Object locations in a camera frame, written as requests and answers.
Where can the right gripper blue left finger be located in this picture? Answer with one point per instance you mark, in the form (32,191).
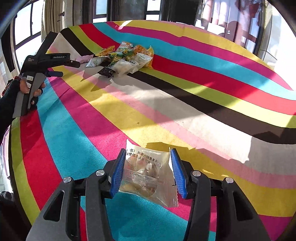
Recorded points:
(116,173)

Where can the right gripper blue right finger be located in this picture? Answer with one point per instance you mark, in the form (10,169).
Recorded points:
(180,174)

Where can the clear pastry snack packet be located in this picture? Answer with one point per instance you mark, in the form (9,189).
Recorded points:
(147,174)

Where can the pink wafer packet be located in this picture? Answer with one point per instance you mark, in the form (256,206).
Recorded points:
(84,59)

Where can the white green snack packet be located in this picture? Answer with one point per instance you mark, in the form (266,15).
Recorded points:
(95,61)

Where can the dark brown snack packet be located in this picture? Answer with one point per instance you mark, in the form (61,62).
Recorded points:
(106,72)

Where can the pale clear snack packet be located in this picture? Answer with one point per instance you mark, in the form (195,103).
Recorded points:
(122,67)

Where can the yellow green snack packet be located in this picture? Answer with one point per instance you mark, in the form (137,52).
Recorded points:
(128,54)

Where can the white clear snack packet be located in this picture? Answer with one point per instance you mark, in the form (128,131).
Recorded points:
(139,60)

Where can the orange cracker packet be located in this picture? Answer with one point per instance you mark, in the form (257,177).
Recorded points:
(105,52)

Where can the green pea snack packet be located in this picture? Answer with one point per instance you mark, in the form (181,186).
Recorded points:
(115,57)

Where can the orange yellow snack packet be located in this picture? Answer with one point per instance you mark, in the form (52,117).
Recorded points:
(140,49)

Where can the yellow chips packet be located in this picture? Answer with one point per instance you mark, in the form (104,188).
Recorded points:
(150,52)

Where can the left forearm black sleeve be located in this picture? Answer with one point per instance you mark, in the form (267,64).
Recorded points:
(8,101)

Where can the left hand black glove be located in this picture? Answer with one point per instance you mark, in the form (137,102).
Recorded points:
(24,88)

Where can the striped colourful table cloth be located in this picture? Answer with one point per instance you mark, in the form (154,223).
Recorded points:
(224,110)

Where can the white yellow lemon packet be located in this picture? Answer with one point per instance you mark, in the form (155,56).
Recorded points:
(124,46)

